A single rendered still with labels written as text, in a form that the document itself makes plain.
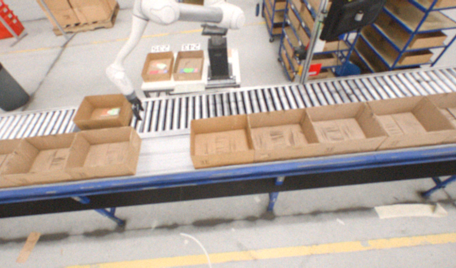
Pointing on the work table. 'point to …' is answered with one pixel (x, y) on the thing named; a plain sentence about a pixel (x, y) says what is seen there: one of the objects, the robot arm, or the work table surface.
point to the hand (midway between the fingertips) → (140, 114)
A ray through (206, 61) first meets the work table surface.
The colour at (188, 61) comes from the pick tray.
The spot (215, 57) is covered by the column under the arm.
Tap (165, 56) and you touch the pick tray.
